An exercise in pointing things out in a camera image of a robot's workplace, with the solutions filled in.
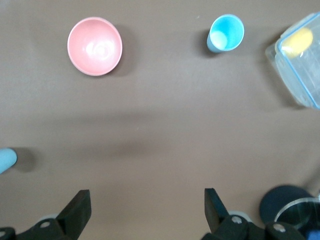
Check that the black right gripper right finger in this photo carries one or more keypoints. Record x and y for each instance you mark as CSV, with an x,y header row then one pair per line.
x,y
217,217

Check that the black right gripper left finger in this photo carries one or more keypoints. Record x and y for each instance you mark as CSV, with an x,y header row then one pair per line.
x,y
72,215

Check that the light blue plastic cup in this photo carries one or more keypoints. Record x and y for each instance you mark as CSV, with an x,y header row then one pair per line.
x,y
225,32
7,160

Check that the black cylindrical utensil holder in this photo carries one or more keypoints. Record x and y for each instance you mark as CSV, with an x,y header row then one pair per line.
x,y
277,200

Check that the clear plastic food container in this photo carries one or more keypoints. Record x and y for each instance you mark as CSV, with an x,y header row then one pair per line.
x,y
297,72

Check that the pink bowl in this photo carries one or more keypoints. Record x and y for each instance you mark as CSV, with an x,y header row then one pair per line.
x,y
95,46

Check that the yellow round food piece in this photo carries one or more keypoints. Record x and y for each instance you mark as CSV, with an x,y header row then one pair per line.
x,y
298,41

